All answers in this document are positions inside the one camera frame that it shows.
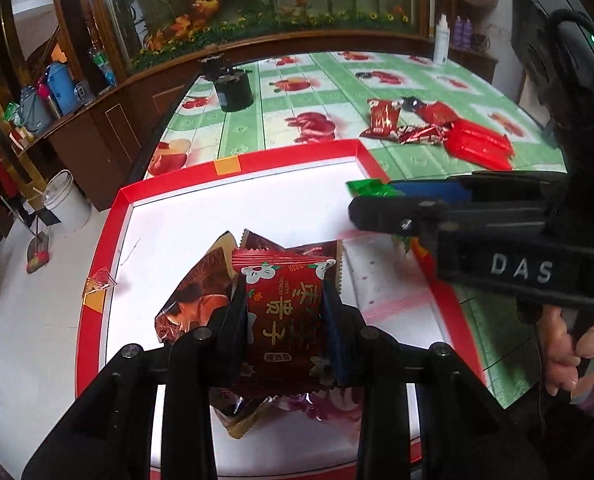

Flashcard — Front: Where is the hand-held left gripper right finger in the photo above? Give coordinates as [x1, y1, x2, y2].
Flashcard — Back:
[322, 280, 542, 480]

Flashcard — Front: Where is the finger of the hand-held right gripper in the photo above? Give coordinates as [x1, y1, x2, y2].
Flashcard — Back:
[392, 172, 568, 203]
[348, 195, 552, 246]

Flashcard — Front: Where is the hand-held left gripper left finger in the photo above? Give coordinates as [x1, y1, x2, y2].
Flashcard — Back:
[22, 280, 250, 480]

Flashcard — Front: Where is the green snack packet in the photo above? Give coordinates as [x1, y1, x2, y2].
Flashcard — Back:
[346, 179, 403, 198]

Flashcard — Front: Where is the red white-flower snack packet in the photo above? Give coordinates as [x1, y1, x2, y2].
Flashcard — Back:
[231, 249, 340, 396]

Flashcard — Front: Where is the brown roast-meat snack packet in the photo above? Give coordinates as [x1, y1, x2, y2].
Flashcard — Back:
[154, 230, 243, 346]

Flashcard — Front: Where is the large red snack packet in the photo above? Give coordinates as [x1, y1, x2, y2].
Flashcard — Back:
[444, 119, 515, 171]

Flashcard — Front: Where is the red cardboard box tray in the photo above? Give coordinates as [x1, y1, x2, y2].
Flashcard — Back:
[74, 139, 488, 480]

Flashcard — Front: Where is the person's right hand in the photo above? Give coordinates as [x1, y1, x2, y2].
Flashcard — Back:
[539, 307, 594, 396]

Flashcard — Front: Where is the small red snack packet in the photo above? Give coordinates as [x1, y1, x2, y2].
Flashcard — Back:
[397, 125, 450, 147]

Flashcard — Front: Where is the clear plastic zip bag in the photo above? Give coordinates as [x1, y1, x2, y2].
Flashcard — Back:
[344, 235, 445, 323]

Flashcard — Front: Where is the red black-ended snack packet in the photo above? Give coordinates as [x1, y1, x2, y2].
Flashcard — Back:
[402, 96, 460, 126]

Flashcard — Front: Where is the red striped snack packet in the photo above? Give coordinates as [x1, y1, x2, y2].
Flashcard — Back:
[359, 99, 403, 140]

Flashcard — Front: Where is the clear plastic scrap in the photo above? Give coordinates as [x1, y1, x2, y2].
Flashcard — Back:
[82, 267, 115, 297]

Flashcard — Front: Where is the white spray bottle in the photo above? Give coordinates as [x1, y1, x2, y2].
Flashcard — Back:
[433, 14, 450, 66]

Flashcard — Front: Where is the black cylindrical container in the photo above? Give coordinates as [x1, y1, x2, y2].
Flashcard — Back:
[214, 67, 255, 113]

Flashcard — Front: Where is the broom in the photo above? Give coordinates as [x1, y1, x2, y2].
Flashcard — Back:
[26, 187, 53, 274]

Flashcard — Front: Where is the white plastic bucket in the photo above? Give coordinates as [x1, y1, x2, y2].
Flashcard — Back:
[41, 170, 93, 233]

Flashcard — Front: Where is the small black object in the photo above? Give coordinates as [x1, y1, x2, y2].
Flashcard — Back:
[199, 55, 228, 78]

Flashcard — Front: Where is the wooden cabinet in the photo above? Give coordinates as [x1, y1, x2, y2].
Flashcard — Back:
[17, 32, 500, 213]

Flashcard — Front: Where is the artificial flower display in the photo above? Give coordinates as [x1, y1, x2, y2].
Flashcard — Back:
[84, 0, 428, 71]

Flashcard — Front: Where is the green plastic bottle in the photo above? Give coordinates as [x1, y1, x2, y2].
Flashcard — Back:
[92, 47, 118, 86]

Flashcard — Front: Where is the grey-blue bag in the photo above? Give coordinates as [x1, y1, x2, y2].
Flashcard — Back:
[20, 85, 53, 136]

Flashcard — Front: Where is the blue thermos jug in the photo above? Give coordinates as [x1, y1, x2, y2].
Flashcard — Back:
[44, 62, 78, 116]

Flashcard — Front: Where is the wooden wall shelf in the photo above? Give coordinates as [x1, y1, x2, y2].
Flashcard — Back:
[459, 0, 498, 17]

